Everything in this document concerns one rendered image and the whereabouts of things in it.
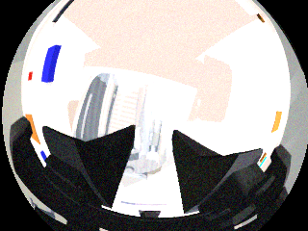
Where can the orange rectangular plate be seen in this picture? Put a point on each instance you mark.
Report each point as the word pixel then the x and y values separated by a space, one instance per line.
pixel 277 121

